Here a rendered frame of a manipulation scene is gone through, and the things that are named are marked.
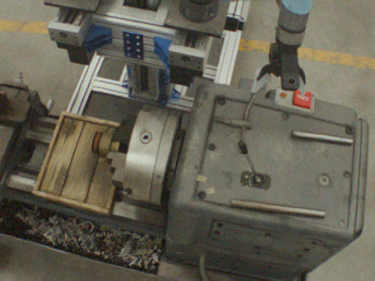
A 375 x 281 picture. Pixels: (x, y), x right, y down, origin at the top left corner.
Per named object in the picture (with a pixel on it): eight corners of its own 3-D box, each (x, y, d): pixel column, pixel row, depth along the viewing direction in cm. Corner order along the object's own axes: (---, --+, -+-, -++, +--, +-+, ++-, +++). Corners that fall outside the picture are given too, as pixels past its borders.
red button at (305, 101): (310, 95, 157) (312, 92, 155) (309, 110, 154) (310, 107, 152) (293, 91, 157) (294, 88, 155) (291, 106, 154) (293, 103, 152)
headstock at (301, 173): (336, 157, 190) (372, 109, 155) (324, 272, 169) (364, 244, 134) (192, 125, 192) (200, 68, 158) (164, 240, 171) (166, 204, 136)
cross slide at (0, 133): (34, 90, 189) (32, 84, 185) (-4, 185, 170) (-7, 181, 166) (-1, 83, 190) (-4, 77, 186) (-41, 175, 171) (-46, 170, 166)
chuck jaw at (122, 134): (146, 141, 163) (152, 108, 158) (143, 147, 159) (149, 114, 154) (115, 134, 164) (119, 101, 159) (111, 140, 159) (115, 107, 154)
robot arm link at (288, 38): (308, 35, 116) (276, 32, 116) (304, 49, 120) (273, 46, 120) (303, 17, 121) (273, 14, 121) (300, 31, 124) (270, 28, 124)
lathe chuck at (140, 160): (172, 131, 182) (172, 94, 153) (152, 212, 172) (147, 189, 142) (149, 125, 183) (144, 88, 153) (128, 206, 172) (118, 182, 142)
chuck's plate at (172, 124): (182, 132, 182) (182, 96, 152) (161, 214, 171) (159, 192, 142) (172, 131, 182) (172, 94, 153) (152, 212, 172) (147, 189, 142)
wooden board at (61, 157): (134, 131, 190) (134, 125, 186) (109, 216, 174) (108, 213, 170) (63, 115, 191) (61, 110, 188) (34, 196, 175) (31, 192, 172)
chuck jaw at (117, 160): (141, 156, 159) (132, 187, 152) (141, 164, 163) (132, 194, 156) (109, 149, 159) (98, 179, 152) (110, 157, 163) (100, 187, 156)
